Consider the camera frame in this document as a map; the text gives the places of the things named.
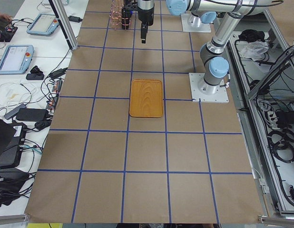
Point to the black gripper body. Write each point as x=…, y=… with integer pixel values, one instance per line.
x=147, y=16

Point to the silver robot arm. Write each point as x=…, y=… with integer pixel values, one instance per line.
x=206, y=10
x=216, y=67

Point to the dark wine bottle end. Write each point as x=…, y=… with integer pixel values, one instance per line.
x=125, y=18

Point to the wooden tray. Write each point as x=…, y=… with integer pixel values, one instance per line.
x=146, y=98

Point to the black power adapter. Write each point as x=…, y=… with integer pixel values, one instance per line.
x=75, y=19

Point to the teach pendant far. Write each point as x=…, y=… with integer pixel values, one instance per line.
x=43, y=25

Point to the teach pendant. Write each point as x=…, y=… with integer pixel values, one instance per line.
x=43, y=25
x=16, y=59

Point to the teach pendant near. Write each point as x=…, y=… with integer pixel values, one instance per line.
x=16, y=59

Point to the copper wire wine basket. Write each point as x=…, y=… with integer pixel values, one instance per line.
x=115, y=13

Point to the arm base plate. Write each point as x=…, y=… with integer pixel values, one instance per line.
x=191, y=23
x=202, y=92

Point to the aluminium frame post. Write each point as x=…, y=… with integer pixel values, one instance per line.
x=64, y=22

